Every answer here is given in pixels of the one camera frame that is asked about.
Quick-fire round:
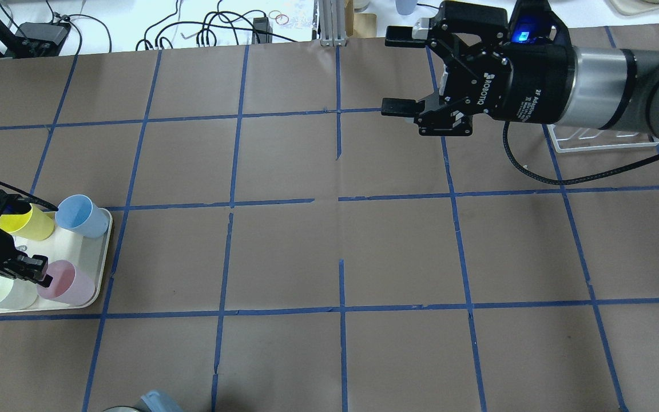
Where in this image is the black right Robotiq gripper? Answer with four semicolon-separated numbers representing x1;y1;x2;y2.
381;2;575;136

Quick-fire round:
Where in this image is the pink plastic cup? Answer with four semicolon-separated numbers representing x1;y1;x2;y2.
37;260;95;306

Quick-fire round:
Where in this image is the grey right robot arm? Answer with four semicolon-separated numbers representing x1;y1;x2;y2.
381;1;659;139

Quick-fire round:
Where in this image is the yellow plastic cup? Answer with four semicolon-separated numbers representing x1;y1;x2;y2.
0;203;55;241

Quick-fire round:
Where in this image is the white translucent plastic cup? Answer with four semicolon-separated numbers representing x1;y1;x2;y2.
0;276;38;310

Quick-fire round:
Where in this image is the blue plastic cup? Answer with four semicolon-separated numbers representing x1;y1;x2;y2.
55;195;110;238

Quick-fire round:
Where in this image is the cream plastic tray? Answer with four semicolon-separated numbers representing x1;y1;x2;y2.
0;208;113;315

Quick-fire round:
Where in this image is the black power brick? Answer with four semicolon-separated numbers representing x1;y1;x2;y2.
15;22;71;57

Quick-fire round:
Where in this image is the aluminium frame post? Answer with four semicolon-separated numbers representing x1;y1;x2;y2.
315;1;352;47

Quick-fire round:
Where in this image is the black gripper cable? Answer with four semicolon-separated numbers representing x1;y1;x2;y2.
503;117;659;186

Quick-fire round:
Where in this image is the white wire cup rack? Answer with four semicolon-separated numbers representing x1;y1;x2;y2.
546;125;659;153

